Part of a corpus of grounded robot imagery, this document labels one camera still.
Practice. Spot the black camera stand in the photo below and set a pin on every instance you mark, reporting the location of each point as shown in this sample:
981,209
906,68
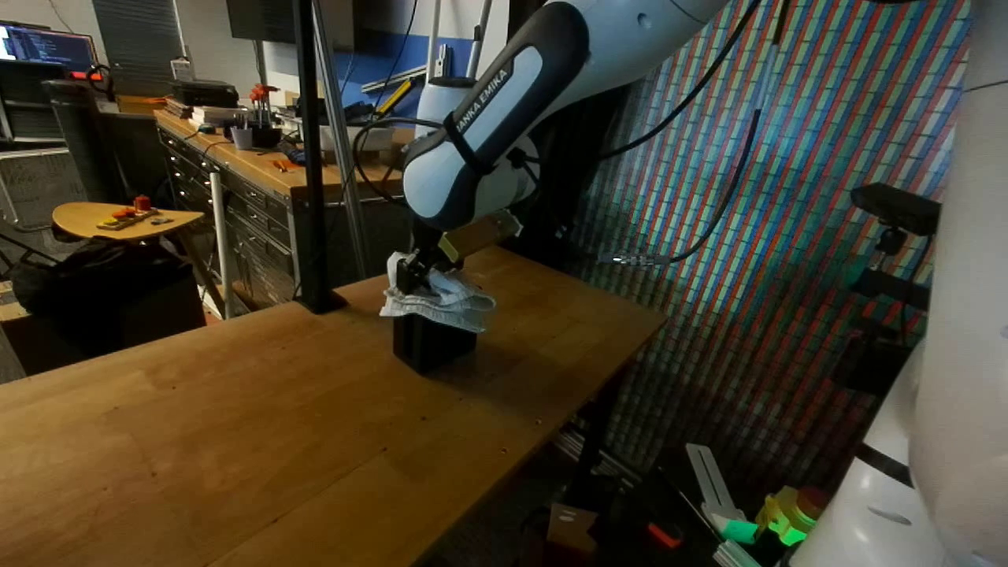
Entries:
888,293

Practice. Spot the small cardboard box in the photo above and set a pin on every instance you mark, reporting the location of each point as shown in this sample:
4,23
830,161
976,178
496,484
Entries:
571,523

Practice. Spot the black case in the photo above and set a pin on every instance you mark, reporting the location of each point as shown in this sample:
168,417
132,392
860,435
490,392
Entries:
206,93

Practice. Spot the round wooden stool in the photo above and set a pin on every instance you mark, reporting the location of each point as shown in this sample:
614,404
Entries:
96,218

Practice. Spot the small red item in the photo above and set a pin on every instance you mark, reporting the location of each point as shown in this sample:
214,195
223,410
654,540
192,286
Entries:
664,538

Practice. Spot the black perforated plastic box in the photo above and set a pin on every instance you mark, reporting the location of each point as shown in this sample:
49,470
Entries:
431,348

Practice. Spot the grey towel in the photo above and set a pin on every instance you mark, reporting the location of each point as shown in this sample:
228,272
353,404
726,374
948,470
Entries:
446,302

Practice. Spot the yellow and black tool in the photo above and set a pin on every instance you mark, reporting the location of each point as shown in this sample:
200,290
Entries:
398,97

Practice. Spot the computer monitor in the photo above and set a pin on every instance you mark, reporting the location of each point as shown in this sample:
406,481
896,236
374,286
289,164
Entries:
43,48

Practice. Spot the green and yellow blocks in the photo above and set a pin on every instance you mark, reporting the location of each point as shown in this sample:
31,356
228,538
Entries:
783,516

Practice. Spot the yellow-green wrist camera box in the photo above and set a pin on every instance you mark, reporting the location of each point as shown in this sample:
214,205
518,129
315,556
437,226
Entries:
476,237

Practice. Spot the black vertical pole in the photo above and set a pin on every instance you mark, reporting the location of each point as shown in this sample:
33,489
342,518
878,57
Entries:
309,158

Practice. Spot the red clamp tool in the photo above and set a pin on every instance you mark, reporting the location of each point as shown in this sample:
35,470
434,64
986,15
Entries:
89,78

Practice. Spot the striped backdrop screen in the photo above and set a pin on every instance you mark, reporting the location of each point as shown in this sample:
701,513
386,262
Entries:
822,138

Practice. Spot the black pot with red flower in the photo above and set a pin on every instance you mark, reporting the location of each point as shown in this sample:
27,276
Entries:
266,133

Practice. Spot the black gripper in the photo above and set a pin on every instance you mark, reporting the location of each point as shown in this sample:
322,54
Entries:
431,249

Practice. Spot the black exterior camera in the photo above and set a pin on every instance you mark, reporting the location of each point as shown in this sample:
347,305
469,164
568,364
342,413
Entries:
898,209

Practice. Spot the wooden workbench with drawers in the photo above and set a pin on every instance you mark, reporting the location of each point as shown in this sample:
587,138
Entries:
263,167

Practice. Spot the silver tripod leg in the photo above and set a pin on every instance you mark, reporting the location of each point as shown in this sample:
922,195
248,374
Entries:
434,32
342,158

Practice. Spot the white slotted bracket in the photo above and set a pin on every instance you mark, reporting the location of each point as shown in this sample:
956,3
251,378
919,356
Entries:
711,477

